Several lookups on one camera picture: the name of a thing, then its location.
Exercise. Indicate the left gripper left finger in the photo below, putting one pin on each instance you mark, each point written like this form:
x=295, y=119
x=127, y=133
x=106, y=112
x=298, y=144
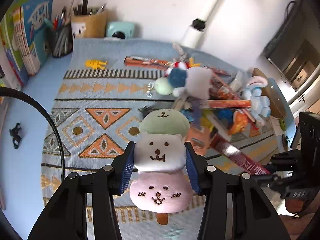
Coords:
x=64, y=216

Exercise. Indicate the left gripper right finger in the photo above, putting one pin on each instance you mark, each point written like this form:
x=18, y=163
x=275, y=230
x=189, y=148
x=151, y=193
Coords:
x=254, y=217

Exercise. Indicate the three-bear dango plush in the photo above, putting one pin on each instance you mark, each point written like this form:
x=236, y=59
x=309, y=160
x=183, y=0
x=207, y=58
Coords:
x=160, y=157

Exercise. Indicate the white blue duck plush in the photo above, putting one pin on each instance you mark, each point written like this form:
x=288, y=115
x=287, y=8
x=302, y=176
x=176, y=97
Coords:
x=181, y=78

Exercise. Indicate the long red snack box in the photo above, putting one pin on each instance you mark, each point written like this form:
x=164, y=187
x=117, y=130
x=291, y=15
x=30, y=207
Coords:
x=225, y=148

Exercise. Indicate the round wooden board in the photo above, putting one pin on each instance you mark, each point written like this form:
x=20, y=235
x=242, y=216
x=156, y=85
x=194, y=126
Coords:
x=276, y=105

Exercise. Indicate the orange snack bag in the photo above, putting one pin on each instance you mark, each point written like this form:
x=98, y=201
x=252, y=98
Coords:
x=240, y=122

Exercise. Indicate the black toy figure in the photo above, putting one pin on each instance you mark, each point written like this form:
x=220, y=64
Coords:
x=14, y=133

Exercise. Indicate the blue patterned woven mat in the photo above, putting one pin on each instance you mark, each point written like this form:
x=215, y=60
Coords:
x=97, y=112

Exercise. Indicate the yellow toy figure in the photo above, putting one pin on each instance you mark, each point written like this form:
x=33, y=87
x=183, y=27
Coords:
x=96, y=64

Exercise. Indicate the red snack box far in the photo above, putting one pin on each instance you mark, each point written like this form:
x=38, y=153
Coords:
x=135, y=61

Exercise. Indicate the blue workbook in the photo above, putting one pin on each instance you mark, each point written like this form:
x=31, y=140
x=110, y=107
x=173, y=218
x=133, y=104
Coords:
x=34, y=14

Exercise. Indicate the black mesh pen cup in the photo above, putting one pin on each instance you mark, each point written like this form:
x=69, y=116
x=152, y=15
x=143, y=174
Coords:
x=61, y=41

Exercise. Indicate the tan pen holder box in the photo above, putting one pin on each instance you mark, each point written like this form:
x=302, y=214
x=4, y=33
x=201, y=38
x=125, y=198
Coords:
x=89, y=26

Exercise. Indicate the mint instant camera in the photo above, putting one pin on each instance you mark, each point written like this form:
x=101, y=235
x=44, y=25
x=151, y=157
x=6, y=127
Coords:
x=120, y=29

